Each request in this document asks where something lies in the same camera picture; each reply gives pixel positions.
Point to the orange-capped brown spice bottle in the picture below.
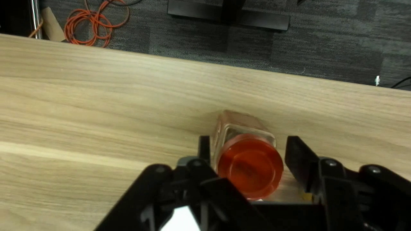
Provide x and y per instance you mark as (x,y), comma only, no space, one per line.
(250,164)

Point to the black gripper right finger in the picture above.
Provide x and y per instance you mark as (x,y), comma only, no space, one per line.
(354,196)

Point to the cardboard piece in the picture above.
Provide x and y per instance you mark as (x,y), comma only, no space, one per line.
(51,26)

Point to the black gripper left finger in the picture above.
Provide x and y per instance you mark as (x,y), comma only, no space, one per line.
(171,187)

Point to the white metal rod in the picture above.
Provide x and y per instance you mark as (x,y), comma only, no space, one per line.
(33,17)

